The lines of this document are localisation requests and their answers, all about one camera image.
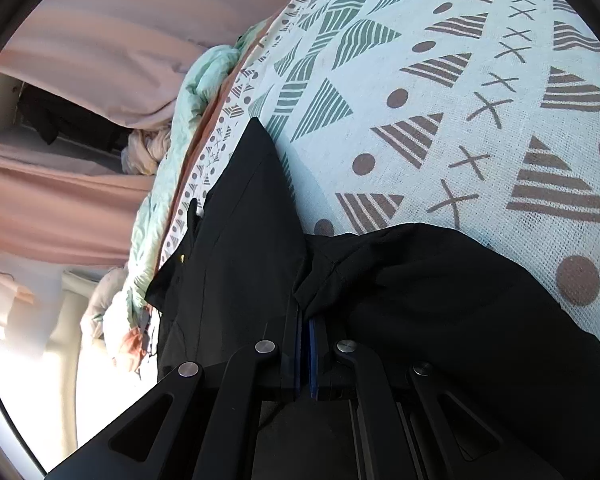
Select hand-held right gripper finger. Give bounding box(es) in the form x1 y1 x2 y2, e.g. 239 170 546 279
45 305 311 480
308 317 566 480

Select black long-sleeved shirt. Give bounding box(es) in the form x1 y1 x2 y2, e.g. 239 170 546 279
145 116 600 480

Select dark hanging clothes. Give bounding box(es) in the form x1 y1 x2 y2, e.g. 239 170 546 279
17 85 133 153

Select white crumpled bedding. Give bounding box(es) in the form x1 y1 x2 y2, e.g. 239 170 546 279
80 265 158 378

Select cream padded headboard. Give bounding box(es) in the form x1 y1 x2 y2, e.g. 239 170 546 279
40 267 131 466

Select pink crumpled cloth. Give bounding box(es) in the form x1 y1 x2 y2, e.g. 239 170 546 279
121 127 173 176

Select mint green quilt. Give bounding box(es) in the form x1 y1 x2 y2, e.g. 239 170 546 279
120 25 266 311

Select white hanging garment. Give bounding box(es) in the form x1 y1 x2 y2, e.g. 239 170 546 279
0 255 48 361

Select white patterned blanket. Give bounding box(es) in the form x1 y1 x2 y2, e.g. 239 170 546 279
155 0 600 351

